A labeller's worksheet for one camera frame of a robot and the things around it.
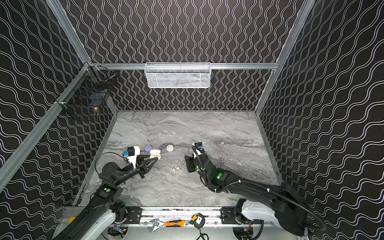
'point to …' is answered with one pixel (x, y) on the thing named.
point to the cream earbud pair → (178, 168)
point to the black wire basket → (89, 94)
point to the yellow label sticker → (71, 220)
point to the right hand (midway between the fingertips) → (189, 157)
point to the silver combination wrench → (222, 159)
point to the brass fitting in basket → (95, 110)
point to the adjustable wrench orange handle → (168, 223)
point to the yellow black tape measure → (198, 220)
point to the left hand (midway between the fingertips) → (158, 159)
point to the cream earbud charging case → (155, 153)
